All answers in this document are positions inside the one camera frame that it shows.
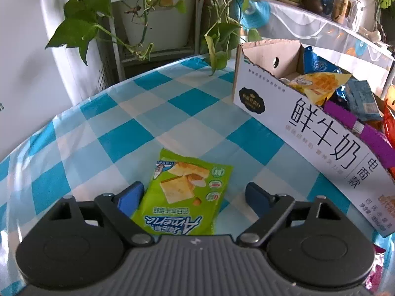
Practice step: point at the brown teapot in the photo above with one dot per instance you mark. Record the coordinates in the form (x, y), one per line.
(311, 4)

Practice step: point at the white covered side table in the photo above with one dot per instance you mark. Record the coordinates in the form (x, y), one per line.
(308, 27)

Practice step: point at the brown labelled bottle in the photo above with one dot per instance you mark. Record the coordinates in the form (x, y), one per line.
(341, 6)

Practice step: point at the light blue snack packet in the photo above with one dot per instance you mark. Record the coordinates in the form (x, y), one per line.
(361, 98)

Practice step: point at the yellow waffle snack packet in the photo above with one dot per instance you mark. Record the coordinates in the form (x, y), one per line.
(321, 86)

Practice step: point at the green snack packet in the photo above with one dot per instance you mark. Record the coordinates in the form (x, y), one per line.
(185, 191)

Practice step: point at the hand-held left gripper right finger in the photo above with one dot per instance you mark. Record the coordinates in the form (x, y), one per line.
(257, 199)

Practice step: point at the white plant pot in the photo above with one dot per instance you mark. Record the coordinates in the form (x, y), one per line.
(163, 27)

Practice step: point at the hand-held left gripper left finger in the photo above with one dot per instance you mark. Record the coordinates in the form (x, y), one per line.
(129, 199)

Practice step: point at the white refrigerator green tree print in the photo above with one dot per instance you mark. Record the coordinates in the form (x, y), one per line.
(24, 67)

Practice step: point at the red snack packet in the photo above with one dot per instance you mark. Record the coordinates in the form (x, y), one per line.
(390, 126)

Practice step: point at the purple snack packet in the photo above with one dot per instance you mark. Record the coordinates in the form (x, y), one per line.
(339, 114)

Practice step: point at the white plant rack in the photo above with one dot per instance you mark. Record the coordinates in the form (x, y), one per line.
(115, 46)

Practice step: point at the green pothos plant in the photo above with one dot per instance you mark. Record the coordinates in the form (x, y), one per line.
(77, 6)

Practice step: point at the white cardboard box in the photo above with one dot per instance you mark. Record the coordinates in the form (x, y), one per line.
(308, 129)

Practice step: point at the blue plastic fan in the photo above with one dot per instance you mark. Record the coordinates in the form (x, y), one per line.
(256, 14)

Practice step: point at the pink snack packet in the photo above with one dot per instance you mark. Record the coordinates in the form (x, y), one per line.
(376, 277)

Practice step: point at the blue small jar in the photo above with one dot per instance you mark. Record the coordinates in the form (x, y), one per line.
(327, 4)

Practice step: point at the blue white checked tablecloth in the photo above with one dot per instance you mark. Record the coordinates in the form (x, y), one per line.
(92, 148)

